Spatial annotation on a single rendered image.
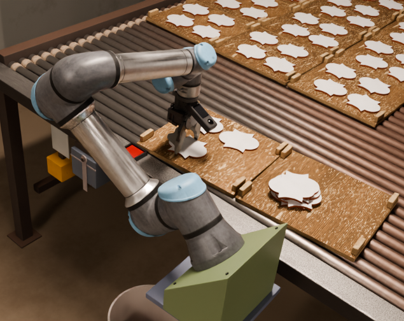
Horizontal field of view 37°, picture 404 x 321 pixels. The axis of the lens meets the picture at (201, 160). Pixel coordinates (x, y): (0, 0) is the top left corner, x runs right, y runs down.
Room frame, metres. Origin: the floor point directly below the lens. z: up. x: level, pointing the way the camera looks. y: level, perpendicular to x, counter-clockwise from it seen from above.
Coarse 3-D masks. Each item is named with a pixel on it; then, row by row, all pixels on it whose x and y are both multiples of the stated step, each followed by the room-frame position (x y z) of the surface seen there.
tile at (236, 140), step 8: (224, 136) 1.77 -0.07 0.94; (232, 136) 1.77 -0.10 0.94; (240, 136) 1.78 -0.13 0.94; (248, 136) 1.78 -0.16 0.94; (224, 144) 1.73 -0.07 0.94; (232, 144) 1.73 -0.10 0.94; (240, 144) 1.73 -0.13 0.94; (248, 144) 1.74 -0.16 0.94; (256, 144) 1.74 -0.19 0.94; (240, 152) 1.69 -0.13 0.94
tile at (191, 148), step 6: (186, 138) 1.73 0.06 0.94; (192, 138) 1.74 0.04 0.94; (186, 144) 1.70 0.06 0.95; (192, 144) 1.70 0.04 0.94; (198, 144) 1.70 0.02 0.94; (204, 144) 1.71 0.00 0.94; (168, 150) 1.65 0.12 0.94; (186, 150) 1.66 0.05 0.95; (192, 150) 1.66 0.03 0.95; (198, 150) 1.67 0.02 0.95; (204, 150) 1.67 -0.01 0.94; (186, 156) 1.63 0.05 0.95; (192, 156) 1.63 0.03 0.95; (198, 156) 1.63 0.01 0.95; (204, 156) 1.65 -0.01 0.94
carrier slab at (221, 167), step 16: (208, 112) 1.93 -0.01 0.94; (160, 128) 1.79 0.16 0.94; (224, 128) 1.83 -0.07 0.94; (240, 128) 1.85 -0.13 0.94; (144, 144) 1.68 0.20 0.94; (160, 144) 1.69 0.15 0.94; (208, 144) 1.72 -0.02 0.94; (272, 144) 1.76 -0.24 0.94; (176, 160) 1.61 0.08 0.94; (192, 160) 1.62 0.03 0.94; (208, 160) 1.63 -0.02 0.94; (224, 160) 1.64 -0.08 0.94; (240, 160) 1.65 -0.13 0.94; (256, 160) 1.66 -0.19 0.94; (272, 160) 1.67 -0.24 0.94; (208, 176) 1.54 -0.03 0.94; (224, 176) 1.55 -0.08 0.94; (240, 176) 1.56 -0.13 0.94; (256, 176) 1.58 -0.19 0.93; (224, 192) 1.48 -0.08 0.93
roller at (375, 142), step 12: (132, 24) 2.67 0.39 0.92; (156, 36) 2.57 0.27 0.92; (180, 48) 2.47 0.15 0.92; (228, 72) 2.30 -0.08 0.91; (252, 84) 2.22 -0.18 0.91; (276, 96) 2.14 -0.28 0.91; (300, 108) 2.07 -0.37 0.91; (312, 108) 2.07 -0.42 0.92; (324, 120) 2.00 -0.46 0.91; (336, 120) 1.99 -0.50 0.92; (348, 132) 1.94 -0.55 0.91; (360, 132) 1.92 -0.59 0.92; (372, 144) 1.87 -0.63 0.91; (384, 144) 1.86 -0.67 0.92; (396, 156) 1.81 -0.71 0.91
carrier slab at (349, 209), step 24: (288, 168) 1.63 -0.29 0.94; (312, 168) 1.65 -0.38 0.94; (264, 192) 1.49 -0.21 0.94; (336, 192) 1.53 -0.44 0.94; (360, 192) 1.54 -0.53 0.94; (384, 192) 1.55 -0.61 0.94; (288, 216) 1.39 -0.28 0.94; (312, 216) 1.40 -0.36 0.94; (336, 216) 1.41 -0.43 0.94; (360, 216) 1.42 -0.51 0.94; (384, 216) 1.44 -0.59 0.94; (312, 240) 1.31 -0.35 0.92; (336, 240) 1.30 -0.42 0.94
